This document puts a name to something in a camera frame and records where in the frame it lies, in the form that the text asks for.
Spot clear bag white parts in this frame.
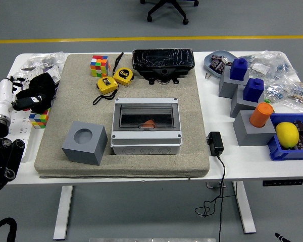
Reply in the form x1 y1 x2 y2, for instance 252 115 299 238
244 50 276 78

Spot blue plastic block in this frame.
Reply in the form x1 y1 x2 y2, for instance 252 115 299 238
242 78 265 103
229 57 248 82

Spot clear bags small parts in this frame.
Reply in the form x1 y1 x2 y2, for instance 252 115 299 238
20 51 69 76

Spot yellow lemon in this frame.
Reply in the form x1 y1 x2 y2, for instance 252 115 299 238
275 122 300 149

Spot blue-grey oval dish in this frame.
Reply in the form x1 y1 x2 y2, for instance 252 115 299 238
204 50 239 76

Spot black power adapter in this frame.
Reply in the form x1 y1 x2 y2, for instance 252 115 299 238
206 131 225 157

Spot grey junction box clear lid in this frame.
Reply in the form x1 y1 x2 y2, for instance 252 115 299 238
110 97 184 156

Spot black cloth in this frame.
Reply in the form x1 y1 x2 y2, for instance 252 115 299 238
16 73 57 113

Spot white table leg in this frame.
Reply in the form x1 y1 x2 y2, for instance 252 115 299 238
53 186 74 240
232 181 257 234

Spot grey block with round hole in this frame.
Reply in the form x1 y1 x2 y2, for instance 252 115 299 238
61 120 109 166

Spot yellow tape measure 5m print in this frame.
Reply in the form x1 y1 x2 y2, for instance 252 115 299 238
113 67 135 87

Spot grey holder block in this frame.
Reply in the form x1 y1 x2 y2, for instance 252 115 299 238
230 84 266 118
218 65 250 99
233 109 277 147

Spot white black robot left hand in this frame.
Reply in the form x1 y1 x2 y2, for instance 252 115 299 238
0 76 46 119

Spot colourful puzzle cube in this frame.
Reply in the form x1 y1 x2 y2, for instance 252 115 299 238
29 108 52 130
90 55 110 78

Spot white power strip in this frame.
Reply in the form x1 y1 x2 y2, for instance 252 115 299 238
8 110 34 162

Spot black table control panel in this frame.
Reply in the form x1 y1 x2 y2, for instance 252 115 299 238
262 178 303 187

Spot metal table bracket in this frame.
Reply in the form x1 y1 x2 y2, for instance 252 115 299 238
206 181 227 189

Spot blue plastic bin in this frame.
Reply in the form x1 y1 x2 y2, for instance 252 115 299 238
267 112 303 162

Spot orange cylinder battery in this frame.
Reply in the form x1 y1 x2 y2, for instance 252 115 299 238
140 119 157 129
249 102 274 128

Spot yellow tape measure black strap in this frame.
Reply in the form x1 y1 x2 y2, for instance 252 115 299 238
92 76 119 106

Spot grey-brown fabric mat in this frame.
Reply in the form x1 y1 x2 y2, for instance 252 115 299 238
34 53 210 179

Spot black office chair base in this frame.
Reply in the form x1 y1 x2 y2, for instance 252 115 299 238
140 0 199 25

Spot clear bag mixed resistors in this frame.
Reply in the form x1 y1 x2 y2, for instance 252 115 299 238
264 76 303 113

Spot black rectangular case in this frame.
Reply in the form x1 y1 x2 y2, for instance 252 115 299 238
132 48 195 85

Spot black tweezers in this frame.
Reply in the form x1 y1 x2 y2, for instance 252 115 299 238
112 52 124 76

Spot white switch panel package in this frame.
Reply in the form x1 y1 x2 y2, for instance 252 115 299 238
19 66 62 89

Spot clear bag blue resistors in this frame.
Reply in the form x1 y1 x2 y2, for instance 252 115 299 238
267 53 298 81

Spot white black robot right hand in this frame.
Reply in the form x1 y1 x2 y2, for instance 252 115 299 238
274 232 291 242

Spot dark wrapped candy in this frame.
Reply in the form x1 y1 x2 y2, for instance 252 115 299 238
209 60 227 75
211 54 230 64

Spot black adapter cord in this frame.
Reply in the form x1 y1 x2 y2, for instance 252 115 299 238
194 153 237 242

